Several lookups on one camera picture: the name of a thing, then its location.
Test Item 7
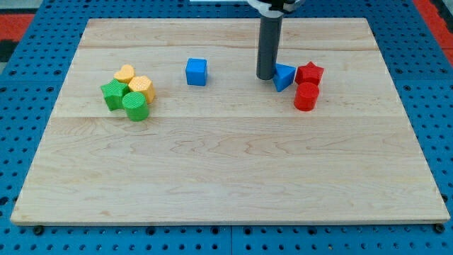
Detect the green star block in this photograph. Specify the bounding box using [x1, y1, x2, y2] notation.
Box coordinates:
[101, 79, 130, 111]

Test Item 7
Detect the red cylinder block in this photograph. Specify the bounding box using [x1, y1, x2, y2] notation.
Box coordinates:
[294, 82, 319, 111]

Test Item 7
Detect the blue cube block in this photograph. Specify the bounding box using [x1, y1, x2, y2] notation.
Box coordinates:
[185, 58, 207, 86]

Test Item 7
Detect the green cylinder block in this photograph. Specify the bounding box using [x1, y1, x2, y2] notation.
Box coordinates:
[122, 92, 149, 122]

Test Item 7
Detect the blue triangle block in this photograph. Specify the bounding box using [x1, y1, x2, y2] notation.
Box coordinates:
[273, 63, 296, 92]

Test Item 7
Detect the yellow heart block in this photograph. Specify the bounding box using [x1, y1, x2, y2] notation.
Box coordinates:
[113, 64, 135, 84]

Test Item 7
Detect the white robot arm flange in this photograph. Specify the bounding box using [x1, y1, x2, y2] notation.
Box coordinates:
[246, 0, 306, 18]

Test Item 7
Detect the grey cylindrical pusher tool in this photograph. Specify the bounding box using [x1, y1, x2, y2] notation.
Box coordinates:
[256, 16, 282, 80]

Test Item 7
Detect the wooden board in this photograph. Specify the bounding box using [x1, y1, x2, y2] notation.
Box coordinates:
[11, 18, 450, 226]

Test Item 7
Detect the red star block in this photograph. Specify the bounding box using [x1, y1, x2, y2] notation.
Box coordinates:
[294, 62, 324, 86]

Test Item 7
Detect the yellow hexagon block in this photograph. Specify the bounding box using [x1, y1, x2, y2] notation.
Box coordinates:
[128, 76, 156, 103]

